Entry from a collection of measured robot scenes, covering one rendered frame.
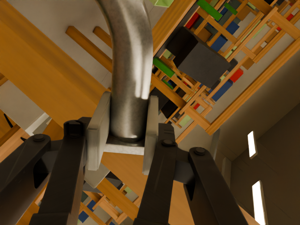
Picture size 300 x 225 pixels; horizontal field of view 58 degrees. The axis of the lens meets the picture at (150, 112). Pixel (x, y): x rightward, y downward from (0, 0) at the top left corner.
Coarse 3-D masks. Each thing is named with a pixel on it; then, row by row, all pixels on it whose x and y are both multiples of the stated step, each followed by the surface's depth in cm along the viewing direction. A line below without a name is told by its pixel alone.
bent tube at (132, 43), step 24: (96, 0) 18; (120, 0) 17; (120, 24) 18; (144, 24) 18; (120, 48) 19; (144, 48) 19; (120, 72) 19; (144, 72) 19; (120, 96) 20; (144, 96) 20; (120, 120) 21; (144, 120) 21; (120, 144) 21; (144, 144) 21
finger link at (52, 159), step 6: (84, 120) 19; (90, 120) 19; (54, 144) 16; (60, 144) 16; (48, 150) 15; (54, 150) 15; (84, 150) 16; (42, 156) 15; (48, 156) 15; (54, 156) 15; (84, 156) 16; (36, 162) 15; (42, 162) 15; (48, 162) 15; (54, 162) 15; (84, 162) 16; (36, 168) 15; (42, 168) 15; (48, 168) 15
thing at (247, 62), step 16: (192, 16) 664; (240, 16) 634; (256, 16) 613; (288, 16) 602; (208, 32) 664; (272, 32) 617; (256, 48) 632; (240, 64) 653; (192, 80) 746; (224, 80) 675; (208, 96) 698
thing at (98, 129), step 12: (108, 96) 21; (96, 108) 19; (108, 108) 20; (96, 120) 17; (108, 120) 21; (96, 132) 16; (108, 132) 22; (96, 144) 16; (96, 156) 17; (96, 168) 17
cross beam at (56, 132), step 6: (48, 126) 65; (54, 126) 64; (60, 126) 64; (48, 132) 65; (54, 132) 65; (60, 132) 64; (54, 138) 65; (60, 138) 65; (42, 192) 71; (36, 198) 72
